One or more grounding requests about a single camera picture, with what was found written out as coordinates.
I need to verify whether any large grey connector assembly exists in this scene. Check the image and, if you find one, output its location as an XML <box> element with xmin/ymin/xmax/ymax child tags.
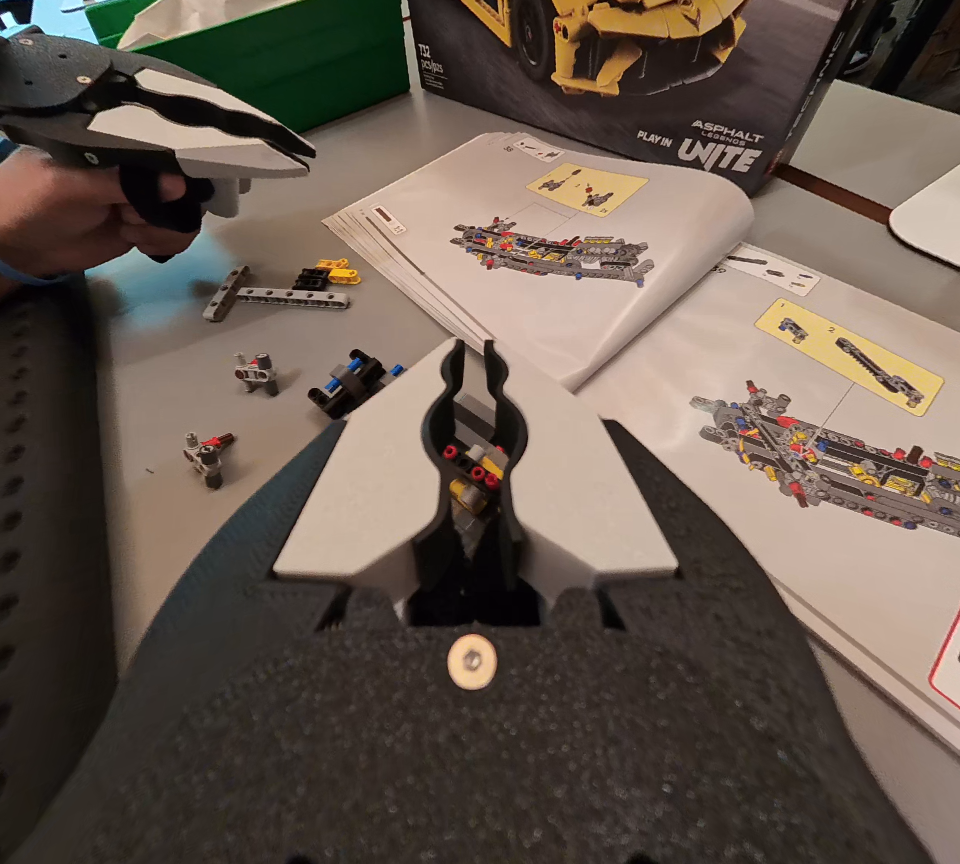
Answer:
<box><xmin>233</xmin><ymin>351</ymin><xmax>282</xmax><ymax>397</ymax></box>

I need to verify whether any lego instruction booklet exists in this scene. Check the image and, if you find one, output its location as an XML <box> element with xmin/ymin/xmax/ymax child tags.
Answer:
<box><xmin>322</xmin><ymin>129</ymin><xmax>960</xmax><ymax>753</ymax></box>

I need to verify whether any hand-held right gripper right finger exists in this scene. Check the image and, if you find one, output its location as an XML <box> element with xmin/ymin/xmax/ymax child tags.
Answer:
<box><xmin>484</xmin><ymin>338</ymin><xmax>680</xmax><ymax>612</ymax></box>

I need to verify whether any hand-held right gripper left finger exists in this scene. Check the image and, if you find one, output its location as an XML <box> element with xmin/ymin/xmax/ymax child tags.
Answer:
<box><xmin>273</xmin><ymin>336</ymin><xmax>468</xmax><ymax>619</ymax></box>

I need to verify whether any long grey lego beam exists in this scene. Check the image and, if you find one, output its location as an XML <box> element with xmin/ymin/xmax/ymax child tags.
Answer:
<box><xmin>234</xmin><ymin>285</ymin><xmax>352</xmax><ymax>311</ymax></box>

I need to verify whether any small grey connector red pin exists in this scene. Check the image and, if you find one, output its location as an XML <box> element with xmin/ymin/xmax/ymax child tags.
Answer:
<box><xmin>183</xmin><ymin>431</ymin><xmax>236</xmax><ymax>491</ymax></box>

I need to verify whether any person's left hand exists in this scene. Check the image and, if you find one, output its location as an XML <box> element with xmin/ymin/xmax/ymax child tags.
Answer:
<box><xmin>0</xmin><ymin>144</ymin><xmax>207</xmax><ymax>280</ymax></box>

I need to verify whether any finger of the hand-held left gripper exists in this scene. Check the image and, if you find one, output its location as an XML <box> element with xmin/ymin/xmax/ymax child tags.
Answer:
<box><xmin>86</xmin><ymin>101</ymin><xmax>312</xmax><ymax>179</ymax></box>
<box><xmin>120</xmin><ymin>65</ymin><xmax>318</xmax><ymax>159</ymax></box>

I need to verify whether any short grey lego beam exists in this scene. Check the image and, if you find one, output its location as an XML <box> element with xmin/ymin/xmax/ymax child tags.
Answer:
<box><xmin>202</xmin><ymin>265</ymin><xmax>252</xmax><ymax>323</ymax></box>

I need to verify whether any green plastic bin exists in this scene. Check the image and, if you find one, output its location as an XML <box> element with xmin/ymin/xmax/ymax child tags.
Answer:
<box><xmin>84</xmin><ymin>0</ymin><xmax>412</xmax><ymax>134</ymax></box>

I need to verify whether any lego car chassis model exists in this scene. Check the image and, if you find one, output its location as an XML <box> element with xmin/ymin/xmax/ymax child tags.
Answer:
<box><xmin>307</xmin><ymin>348</ymin><xmax>526</xmax><ymax>552</ymax></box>

